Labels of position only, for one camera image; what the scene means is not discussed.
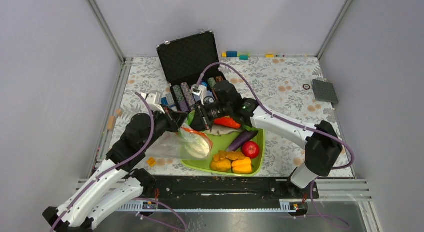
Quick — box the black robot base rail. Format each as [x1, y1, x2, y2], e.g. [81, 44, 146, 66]
[139, 175, 320, 209]

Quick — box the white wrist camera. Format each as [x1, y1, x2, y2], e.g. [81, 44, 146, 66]
[141, 91, 165, 113]
[190, 84, 207, 104]

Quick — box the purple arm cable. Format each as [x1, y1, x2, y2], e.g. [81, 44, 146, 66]
[196, 62, 355, 170]
[49, 91, 156, 232]

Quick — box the orange toy mandarin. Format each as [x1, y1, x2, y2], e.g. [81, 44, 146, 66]
[209, 158, 232, 172]

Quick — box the loose poker chip on table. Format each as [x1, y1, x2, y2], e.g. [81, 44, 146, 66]
[302, 84, 311, 90]

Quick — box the teal toy block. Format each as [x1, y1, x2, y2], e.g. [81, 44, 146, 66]
[238, 54, 250, 60]

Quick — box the blue toy brick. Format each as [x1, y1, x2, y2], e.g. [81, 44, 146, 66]
[161, 97, 170, 107]

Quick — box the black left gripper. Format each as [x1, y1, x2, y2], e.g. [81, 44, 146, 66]
[142, 104, 190, 149]

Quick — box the yellow toy bell pepper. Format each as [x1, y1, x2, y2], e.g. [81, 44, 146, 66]
[231, 157, 253, 174]

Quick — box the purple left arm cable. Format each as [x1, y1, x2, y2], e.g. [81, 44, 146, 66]
[49, 91, 156, 232]

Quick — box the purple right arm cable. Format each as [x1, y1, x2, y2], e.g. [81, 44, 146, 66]
[196, 62, 355, 170]

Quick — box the fried chicken toy piece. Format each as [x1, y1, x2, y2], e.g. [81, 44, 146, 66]
[213, 150, 245, 161]

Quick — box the red toy apple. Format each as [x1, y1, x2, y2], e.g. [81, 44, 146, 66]
[241, 141, 261, 159]

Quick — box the grey toy brick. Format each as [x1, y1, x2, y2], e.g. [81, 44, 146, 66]
[165, 93, 175, 107]

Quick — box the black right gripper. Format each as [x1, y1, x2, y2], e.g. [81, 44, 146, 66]
[188, 99, 232, 134]

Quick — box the orange toy carrot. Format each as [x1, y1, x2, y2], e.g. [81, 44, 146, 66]
[214, 116, 241, 129]

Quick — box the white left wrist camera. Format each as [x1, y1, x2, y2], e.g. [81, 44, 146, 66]
[141, 91, 165, 113]

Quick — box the purple toy eggplant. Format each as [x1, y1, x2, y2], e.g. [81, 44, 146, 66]
[226, 130, 259, 151]

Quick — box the green plastic tray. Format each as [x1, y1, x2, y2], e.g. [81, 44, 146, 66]
[182, 125, 266, 176]

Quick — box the clear zip top bag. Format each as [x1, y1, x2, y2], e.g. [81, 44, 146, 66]
[146, 123, 213, 160]

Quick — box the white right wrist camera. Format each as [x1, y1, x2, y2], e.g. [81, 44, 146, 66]
[190, 84, 207, 104]

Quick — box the grey toy fish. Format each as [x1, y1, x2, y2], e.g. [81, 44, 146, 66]
[204, 124, 243, 136]

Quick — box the blue toy block at wall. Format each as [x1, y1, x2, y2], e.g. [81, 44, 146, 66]
[225, 51, 238, 57]

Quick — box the wooden block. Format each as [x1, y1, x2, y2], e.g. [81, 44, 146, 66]
[106, 115, 116, 130]

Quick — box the black poker chip case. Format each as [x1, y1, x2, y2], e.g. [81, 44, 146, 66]
[156, 31, 219, 112]

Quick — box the green toy cabbage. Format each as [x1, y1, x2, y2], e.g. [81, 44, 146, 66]
[183, 136, 212, 159]

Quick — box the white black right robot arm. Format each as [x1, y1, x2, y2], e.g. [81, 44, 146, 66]
[190, 80, 343, 198]

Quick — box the grey building baseplate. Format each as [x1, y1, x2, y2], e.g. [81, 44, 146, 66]
[312, 79, 339, 104]

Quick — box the small orange toy cracker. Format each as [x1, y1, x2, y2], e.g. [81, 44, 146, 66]
[147, 157, 157, 167]

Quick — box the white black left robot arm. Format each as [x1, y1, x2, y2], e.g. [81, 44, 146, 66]
[42, 108, 188, 231]

